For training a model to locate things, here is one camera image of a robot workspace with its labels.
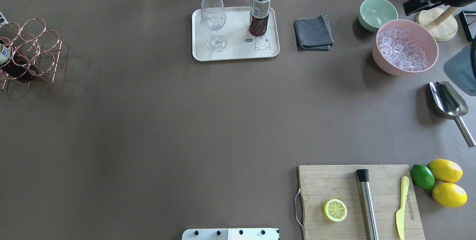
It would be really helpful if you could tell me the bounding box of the green bowl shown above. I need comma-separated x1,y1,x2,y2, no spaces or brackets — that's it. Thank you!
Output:
358,0,398,32

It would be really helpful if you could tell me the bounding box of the yellow lemon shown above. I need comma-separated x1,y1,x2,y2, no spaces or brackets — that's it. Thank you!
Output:
432,182,467,208
427,159,463,183

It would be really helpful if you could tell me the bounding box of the green lime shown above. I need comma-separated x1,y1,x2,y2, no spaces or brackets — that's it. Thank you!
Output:
410,164,435,190

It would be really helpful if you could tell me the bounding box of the grey folded cloth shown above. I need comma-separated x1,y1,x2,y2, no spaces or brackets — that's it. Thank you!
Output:
293,14,334,51

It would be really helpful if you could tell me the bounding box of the cream rabbit tray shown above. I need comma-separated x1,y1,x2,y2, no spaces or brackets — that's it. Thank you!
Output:
192,6,280,62

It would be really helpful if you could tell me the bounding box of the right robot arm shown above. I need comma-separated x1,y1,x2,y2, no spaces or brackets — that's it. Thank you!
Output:
443,0,476,96

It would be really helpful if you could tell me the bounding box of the clear wine glass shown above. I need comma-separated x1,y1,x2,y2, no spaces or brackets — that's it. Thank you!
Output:
201,0,227,52

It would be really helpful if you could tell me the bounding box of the yellow plastic knife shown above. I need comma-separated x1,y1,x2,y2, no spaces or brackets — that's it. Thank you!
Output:
395,176,409,240

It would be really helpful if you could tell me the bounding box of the half lemon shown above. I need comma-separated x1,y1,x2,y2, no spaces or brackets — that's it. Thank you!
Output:
323,199,347,223

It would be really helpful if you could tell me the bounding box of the black frame object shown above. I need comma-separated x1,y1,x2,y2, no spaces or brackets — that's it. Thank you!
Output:
458,10,476,42

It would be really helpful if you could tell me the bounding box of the lower yellow lemon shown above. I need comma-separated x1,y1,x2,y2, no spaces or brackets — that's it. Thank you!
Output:
432,182,467,208

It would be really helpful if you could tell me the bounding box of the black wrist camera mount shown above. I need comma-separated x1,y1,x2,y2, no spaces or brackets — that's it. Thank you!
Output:
403,0,443,16

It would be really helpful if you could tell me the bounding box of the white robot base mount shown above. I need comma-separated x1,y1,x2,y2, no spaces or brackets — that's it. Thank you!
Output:
181,228,280,240

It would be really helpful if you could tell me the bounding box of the tea bottle white cap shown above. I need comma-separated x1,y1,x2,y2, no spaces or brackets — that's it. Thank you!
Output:
248,0,271,37

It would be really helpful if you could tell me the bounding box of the pink bowl with ice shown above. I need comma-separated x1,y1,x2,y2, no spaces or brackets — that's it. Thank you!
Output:
372,20,439,76

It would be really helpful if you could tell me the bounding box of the metal ice scoop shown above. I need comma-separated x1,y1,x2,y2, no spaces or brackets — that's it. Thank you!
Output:
428,81,476,147

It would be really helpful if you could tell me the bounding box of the wooden mug tree stand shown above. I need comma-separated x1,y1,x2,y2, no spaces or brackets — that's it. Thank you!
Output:
415,6,459,42

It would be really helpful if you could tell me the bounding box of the copper wire bottle basket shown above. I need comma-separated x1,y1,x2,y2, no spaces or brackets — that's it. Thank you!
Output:
1,15,70,91

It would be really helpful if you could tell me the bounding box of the bamboo cutting board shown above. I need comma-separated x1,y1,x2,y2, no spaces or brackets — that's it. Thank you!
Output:
297,165,410,240

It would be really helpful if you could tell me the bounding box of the upper yellow lemon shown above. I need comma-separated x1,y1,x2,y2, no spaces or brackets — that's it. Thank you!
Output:
427,159,463,183

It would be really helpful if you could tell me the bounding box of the steel muddler black tip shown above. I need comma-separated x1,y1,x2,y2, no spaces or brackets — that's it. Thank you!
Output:
356,169,380,240

